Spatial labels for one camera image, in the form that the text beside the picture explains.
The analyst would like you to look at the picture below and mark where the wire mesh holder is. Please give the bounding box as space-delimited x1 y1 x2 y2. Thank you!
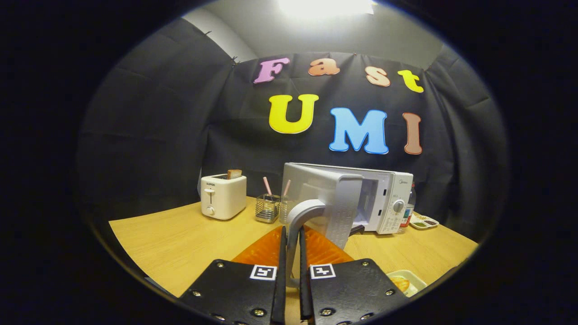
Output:
255 194 280 223

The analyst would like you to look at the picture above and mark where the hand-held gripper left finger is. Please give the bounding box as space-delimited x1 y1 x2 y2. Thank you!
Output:
178 225 288 325

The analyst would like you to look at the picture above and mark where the white condiment tray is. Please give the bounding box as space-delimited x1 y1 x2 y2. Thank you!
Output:
409 213 439 230

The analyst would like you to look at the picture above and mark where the white toaster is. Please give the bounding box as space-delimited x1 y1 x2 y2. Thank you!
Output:
200 174 247 221

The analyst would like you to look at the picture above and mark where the clear glass cup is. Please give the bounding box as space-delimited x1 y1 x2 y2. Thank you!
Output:
279 195 295 225

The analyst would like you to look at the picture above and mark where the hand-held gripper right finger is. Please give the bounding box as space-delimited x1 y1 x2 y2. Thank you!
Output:
298 225 410 325

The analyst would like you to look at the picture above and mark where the white microwave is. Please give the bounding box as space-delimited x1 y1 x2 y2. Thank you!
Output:
280 162 414 289

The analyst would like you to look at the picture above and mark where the clear plastic water bottle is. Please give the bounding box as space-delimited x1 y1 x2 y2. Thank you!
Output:
400 183 416 233

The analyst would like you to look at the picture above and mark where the pale food plate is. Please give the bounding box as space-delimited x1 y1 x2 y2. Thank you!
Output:
387 269 428 297

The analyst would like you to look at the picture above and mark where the ceiling light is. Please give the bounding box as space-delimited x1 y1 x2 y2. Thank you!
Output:
278 0 378 19

